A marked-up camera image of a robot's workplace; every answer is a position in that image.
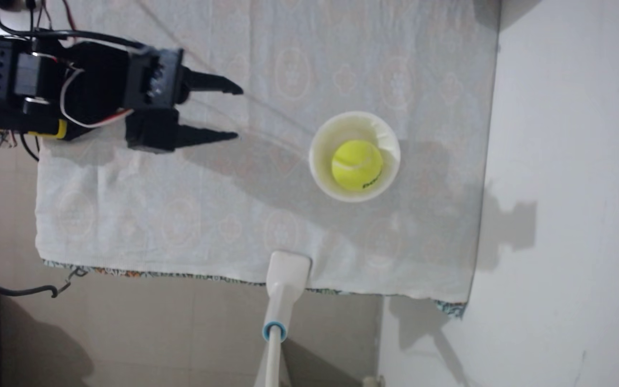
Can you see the white clamp stand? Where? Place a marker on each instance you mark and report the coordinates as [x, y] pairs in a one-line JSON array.
[[287, 277]]

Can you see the black yellow table clamp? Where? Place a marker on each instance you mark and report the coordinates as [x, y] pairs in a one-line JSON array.
[[46, 128]]

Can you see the pale patterned table cloth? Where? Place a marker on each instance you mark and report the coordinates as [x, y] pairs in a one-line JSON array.
[[223, 226]]

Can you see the white paper bowl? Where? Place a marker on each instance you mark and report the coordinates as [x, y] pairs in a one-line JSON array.
[[323, 156]]

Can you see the yellow tennis ball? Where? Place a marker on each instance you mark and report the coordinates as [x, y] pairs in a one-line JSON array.
[[357, 165]]

